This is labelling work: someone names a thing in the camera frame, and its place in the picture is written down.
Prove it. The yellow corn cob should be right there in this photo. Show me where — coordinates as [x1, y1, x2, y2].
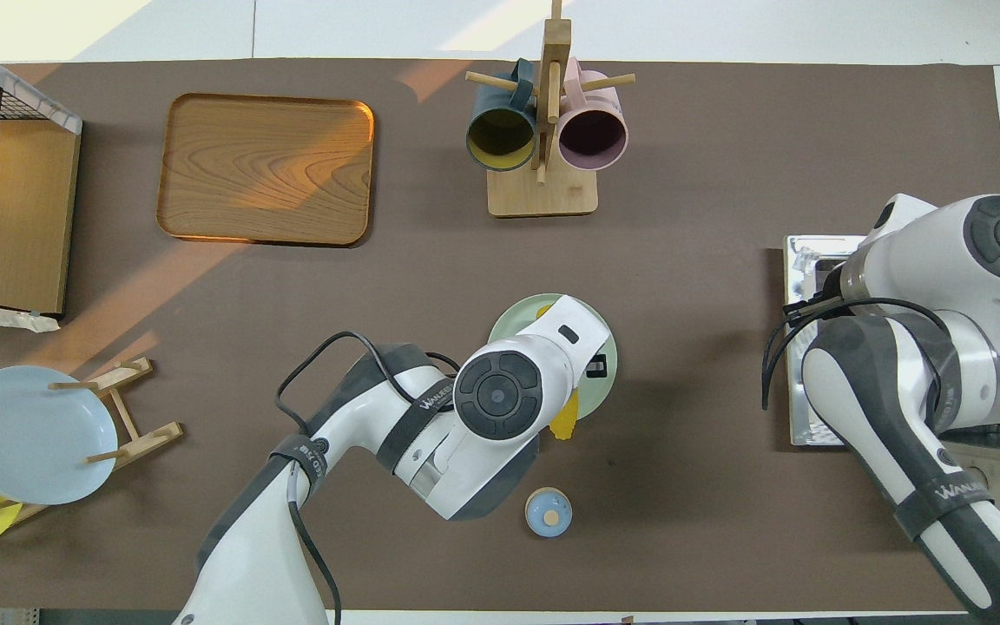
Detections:
[535, 302, 581, 443]

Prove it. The pale green plate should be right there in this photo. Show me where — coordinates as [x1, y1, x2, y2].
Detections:
[487, 293, 619, 426]

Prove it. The cream toaster oven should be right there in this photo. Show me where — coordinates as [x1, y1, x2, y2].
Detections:
[783, 233, 1000, 522]

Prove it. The brown table mat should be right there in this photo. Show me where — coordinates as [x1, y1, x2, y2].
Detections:
[0, 59, 1000, 613]

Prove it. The small blue jar cork lid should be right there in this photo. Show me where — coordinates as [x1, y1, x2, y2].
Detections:
[525, 487, 573, 538]

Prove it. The wooden mug tree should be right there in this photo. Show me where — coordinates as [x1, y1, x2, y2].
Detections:
[465, 0, 637, 218]

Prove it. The pink mug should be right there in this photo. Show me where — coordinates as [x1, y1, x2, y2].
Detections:
[557, 57, 629, 171]

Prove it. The dark blue mug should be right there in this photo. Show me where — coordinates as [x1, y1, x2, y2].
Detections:
[466, 59, 538, 172]

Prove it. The wooden serving tray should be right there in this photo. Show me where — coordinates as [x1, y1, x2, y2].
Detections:
[156, 93, 376, 248]

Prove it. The wooden plate rack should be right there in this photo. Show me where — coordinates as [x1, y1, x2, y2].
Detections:
[0, 357, 184, 528]

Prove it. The light blue plate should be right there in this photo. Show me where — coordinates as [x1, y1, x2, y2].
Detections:
[0, 365, 119, 506]

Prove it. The wooden shelf box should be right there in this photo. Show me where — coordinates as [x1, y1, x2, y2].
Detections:
[0, 65, 82, 315]

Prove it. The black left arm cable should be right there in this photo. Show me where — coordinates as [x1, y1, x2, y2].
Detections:
[276, 331, 462, 625]

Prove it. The wire mesh basket marble rim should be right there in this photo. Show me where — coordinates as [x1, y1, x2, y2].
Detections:
[0, 35, 83, 135]

